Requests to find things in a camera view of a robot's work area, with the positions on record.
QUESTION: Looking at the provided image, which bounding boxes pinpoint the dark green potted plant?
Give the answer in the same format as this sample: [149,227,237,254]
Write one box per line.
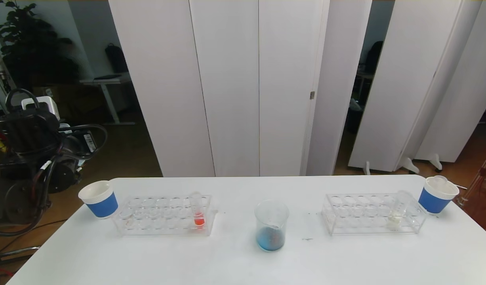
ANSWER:
[0,0,79,93]

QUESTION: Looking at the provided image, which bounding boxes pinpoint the white office desk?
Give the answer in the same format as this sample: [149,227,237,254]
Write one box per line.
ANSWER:
[80,73,135,126]

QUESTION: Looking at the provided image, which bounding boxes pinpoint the black backpack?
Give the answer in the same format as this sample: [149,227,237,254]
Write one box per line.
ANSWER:
[105,44,129,74]

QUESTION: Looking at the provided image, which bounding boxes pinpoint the clear glass beaker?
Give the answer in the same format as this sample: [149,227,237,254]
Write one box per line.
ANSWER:
[254,200,290,253]

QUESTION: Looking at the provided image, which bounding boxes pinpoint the red liquid test tube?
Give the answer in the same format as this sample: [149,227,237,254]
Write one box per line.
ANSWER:
[189,192,206,229]

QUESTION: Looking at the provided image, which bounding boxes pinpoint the white partition panel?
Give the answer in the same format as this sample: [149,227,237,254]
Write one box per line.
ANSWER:
[401,0,486,172]
[348,0,483,176]
[108,0,372,177]

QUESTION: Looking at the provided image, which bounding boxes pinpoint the clear acrylic test tube rack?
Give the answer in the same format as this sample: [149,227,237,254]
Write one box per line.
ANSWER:
[321,193,428,236]
[112,194,218,237]

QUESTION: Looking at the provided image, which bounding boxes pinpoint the black floor cable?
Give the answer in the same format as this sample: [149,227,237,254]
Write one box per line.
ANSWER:
[37,219,69,234]

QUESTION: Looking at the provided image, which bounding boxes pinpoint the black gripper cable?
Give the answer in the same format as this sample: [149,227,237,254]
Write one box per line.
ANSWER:
[4,89,40,115]

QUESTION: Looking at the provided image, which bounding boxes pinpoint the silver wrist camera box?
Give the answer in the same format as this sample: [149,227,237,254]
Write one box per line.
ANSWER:
[21,96,60,120]

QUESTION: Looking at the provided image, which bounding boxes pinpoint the brown metal stand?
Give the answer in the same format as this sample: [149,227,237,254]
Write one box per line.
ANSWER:
[457,143,486,238]

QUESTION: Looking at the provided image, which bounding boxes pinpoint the black chair backrest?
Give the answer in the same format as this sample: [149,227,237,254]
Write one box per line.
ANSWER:
[364,41,384,75]

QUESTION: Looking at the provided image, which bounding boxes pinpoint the brown cardboard box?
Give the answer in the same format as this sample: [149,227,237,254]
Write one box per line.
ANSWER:
[32,84,79,109]

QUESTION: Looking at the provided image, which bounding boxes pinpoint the white blue paper cup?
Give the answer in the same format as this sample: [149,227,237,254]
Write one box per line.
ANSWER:
[418,177,459,215]
[78,180,119,219]

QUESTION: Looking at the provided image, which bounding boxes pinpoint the clear plastic test tube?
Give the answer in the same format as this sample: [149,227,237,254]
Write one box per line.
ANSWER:
[428,175,448,189]

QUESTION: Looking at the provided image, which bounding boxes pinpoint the white machine with base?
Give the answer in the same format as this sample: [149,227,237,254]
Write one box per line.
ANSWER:
[0,36,19,117]

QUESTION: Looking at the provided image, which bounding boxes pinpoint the yellow liquid test tube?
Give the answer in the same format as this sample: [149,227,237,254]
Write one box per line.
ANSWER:
[387,190,411,231]

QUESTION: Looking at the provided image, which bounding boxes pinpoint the silver metal frame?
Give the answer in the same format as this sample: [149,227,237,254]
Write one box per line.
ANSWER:
[0,237,41,285]

